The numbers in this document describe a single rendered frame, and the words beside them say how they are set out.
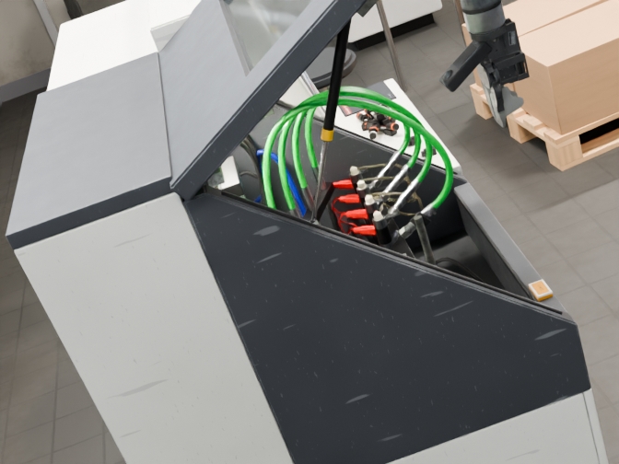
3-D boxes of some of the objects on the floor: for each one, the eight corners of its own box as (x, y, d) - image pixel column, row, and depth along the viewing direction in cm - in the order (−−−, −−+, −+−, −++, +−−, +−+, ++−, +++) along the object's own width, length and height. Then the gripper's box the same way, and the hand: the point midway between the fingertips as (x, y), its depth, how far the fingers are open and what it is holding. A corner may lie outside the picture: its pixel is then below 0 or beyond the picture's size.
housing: (411, 740, 230) (170, 175, 160) (294, 783, 230) (2, 236, 160) (309, 387, 354) (149, -20, 284) (234, 414, 354) (54, 15, 284)
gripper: (519, 24, 191) (541, 123, 201) (503, 12, 199) (525, 108, 209) (476, 40, 191) (500, 138, 201) (462, 27, 199) (485, 122, 209)
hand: (498, 122), depth 204 cm, fingers closed
